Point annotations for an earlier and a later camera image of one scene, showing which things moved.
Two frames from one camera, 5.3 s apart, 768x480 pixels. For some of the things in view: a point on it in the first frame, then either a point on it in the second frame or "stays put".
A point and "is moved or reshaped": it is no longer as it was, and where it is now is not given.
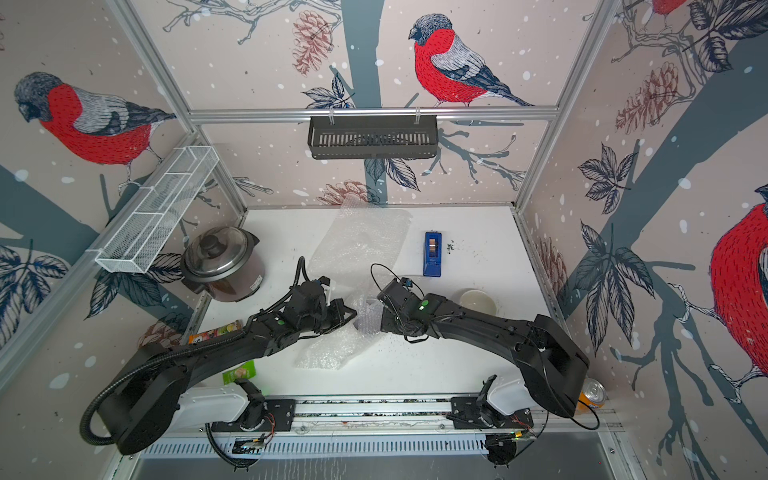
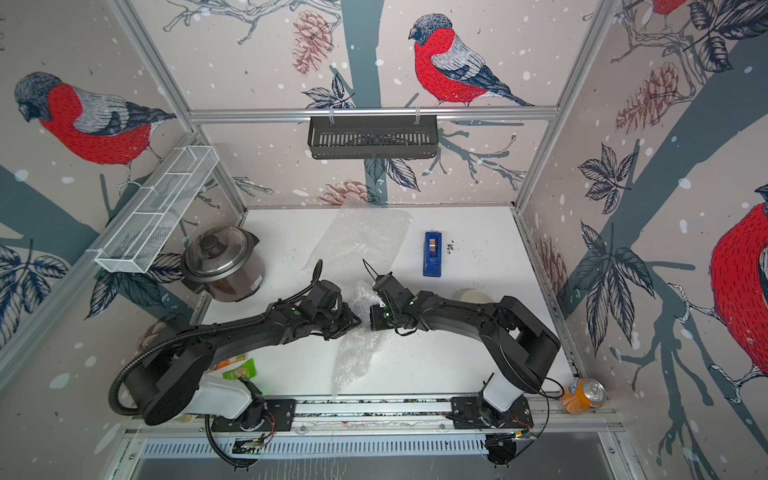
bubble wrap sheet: x=334 y=349 is moved or reshaped
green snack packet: x=245 y=371 stays put
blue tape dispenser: x=432 y=254 stays put
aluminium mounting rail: x=432 y=413 stays put
